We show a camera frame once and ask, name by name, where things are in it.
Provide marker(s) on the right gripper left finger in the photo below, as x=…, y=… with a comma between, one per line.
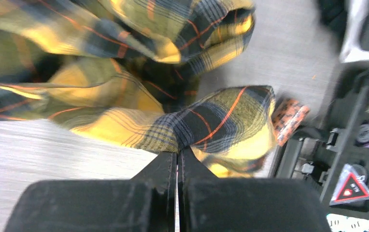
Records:
x=144, y=203

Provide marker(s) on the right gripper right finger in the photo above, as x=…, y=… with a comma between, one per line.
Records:
x=211, y=204

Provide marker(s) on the yellow plaid flannel shirt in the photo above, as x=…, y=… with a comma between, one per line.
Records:
x=127, y=72

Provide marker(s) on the brown poker chip roll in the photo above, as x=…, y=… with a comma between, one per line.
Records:
x=287, y=118

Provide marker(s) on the red triangle dealer button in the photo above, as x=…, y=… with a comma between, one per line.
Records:
x=351, y=186

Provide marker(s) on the black foam-lined carrying case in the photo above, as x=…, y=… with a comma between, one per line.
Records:
x=334, y=146

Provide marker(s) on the white folded garment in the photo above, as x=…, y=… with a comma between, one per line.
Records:
x=355, y=47

